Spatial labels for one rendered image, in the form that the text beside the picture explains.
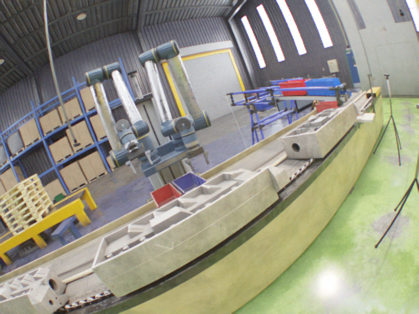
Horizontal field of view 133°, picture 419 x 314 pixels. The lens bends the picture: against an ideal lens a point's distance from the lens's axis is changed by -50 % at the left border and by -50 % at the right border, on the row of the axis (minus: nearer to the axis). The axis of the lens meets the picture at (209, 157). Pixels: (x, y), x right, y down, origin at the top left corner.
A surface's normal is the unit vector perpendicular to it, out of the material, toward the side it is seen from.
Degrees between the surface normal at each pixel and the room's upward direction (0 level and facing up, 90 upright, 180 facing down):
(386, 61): 90
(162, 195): 88
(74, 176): 90
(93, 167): 90
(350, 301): 0
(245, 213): 80
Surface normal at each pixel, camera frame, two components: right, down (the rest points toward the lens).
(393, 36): -0.83, 0.43
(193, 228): 0.39, -0.04
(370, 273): -0.33, -0.90
